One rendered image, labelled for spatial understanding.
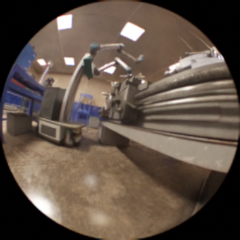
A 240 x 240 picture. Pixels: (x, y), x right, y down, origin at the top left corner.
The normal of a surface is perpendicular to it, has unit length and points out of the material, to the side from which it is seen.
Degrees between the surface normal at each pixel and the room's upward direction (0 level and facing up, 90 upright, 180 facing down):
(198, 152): 90
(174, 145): 90
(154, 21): 180
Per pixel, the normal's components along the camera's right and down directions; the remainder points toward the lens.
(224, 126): -0.90, -0.18
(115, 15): -0.18, 0.98
